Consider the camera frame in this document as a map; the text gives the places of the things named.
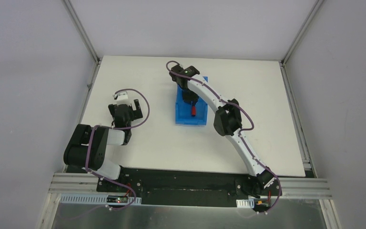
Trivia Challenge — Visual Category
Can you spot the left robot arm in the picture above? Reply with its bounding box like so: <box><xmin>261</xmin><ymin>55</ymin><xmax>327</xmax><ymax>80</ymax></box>
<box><xmin>63</xmin><ymin>99</ymin><xmax>143</xmax><ymax>180</ymax></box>

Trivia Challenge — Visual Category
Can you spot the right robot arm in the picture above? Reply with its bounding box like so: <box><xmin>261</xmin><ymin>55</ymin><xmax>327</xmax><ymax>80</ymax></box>
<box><xmin>166</xmin><ymin>61</ymin><xmax>277</xmax><ymax>198</ymax></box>

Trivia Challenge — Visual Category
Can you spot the blue plastic bin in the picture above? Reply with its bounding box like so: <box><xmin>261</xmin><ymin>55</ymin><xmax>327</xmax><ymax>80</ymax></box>
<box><xmin>175</xmin><ymin>86</ymin><xmax>208</xmax><ymax>126</ymax></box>

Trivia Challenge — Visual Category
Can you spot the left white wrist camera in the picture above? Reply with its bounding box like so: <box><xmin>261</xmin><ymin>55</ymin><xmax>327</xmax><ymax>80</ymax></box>
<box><xmin>113</xmin><ymin>91</ymin><xmax>131</xmax><ymax>105</ymax></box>

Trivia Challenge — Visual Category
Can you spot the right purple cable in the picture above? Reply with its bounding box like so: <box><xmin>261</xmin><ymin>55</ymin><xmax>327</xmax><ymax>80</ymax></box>
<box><xmin>166</xmin><ymin>61</ymin><xmax>282</xmax><ymax>216</ymax></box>

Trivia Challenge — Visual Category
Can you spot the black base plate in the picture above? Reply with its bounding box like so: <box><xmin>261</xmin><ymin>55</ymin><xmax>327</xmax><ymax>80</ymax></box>
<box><xmin>96</xmin><ymin>167</ymin><xmax>283</xmax><ymax>208</ymax></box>

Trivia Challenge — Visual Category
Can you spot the aluminium frame rail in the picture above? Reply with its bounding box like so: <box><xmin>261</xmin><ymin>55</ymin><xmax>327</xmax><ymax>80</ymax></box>
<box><xmin>49</xmin><ymin>173</ymin><xmax>333</xmax><ymax>199</ymax></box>

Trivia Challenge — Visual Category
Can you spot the left white cable duct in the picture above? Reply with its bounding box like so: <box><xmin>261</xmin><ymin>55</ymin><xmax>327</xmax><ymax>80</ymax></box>
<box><xmin>60</xmin><ymin>194</ymin><xmax>142</xmax><ymax>206</ymax></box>

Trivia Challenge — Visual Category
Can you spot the white cable duct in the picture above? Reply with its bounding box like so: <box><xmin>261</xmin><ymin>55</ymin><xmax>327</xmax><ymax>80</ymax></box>
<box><xmin>236</xmin><ymin>198</ymin><xmax>254</xmax><ymax>209</ymax></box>
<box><xmin>60</xmin><ymin>194</ymin><xmax>142</xmax><ymax>206</ymax></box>

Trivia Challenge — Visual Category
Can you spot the right white cable duct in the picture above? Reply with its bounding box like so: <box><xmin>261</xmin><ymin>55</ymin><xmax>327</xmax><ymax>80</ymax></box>
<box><xmin>236</xmin><ymin>198</ymin><xmax>254</xmax><ymax>209</ymax></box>

